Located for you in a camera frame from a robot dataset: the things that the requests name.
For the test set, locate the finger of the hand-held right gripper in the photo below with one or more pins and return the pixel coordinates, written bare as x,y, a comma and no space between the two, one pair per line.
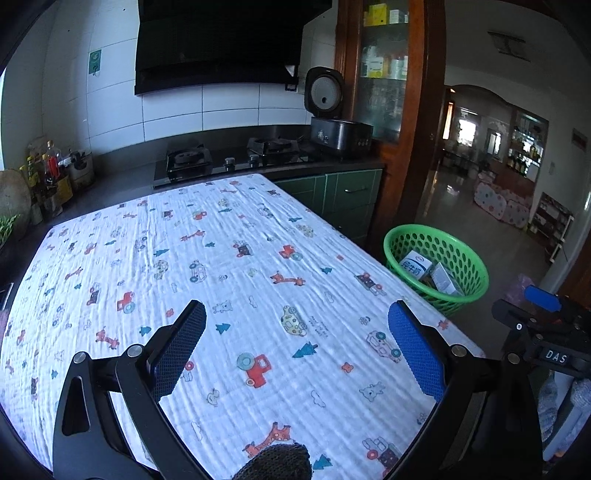
544,298

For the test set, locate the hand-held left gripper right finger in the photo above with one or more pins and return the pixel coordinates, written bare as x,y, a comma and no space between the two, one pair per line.
415,350

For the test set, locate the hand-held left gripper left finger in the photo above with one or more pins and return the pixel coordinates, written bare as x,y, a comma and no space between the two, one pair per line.
182,350

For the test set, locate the green plastic basket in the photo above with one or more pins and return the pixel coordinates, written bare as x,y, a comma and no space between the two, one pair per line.
480,277

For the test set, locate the white carton box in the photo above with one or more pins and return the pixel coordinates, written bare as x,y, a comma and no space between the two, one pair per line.
445,279

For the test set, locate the white milk carton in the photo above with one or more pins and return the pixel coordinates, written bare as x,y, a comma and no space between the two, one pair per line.
415,266

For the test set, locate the person's right hand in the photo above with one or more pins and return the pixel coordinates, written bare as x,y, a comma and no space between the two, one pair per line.
561,410

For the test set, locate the person's left hand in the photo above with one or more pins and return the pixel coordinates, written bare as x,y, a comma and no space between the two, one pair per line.
274,464

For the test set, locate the pink plastic bag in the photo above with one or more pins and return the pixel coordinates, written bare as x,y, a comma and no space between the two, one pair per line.
521,286

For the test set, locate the wooden shelf rack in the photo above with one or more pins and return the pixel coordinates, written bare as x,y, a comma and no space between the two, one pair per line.
551,221

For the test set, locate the cartoon printed white tablecloth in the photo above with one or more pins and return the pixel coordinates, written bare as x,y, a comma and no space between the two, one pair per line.
231,277

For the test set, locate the dotted playpen fence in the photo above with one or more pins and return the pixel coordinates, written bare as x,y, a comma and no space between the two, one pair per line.
501,205

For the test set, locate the glass display cabinet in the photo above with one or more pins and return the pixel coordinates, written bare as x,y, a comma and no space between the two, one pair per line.
526,147

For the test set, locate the green base cabinets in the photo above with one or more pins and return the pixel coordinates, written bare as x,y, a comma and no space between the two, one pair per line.
346,194

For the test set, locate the black gas stove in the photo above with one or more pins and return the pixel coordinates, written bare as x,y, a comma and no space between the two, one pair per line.
231,161

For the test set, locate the wooden glass door cabinet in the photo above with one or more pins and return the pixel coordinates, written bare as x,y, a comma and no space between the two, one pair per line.
425,138

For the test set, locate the green vegetables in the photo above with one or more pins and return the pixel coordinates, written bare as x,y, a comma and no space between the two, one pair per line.
8,228

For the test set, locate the cluster of condiment bottles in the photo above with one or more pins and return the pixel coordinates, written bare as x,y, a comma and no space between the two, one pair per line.
51,175

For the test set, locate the pale round squash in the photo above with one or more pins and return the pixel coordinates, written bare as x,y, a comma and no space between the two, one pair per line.
14,196

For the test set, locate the black rice cooker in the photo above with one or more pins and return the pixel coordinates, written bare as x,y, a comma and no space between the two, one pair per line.
337,134

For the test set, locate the ceiling vent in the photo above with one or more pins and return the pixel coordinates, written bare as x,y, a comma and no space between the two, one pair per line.
508,45

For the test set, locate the boxes on cabinet shelves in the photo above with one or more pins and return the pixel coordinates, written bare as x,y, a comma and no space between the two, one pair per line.
383,41

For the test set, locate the black range hood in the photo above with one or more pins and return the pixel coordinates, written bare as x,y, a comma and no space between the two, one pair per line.
221,41

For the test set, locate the green wall sticker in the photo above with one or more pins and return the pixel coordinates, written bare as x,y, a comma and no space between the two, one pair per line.
94,62

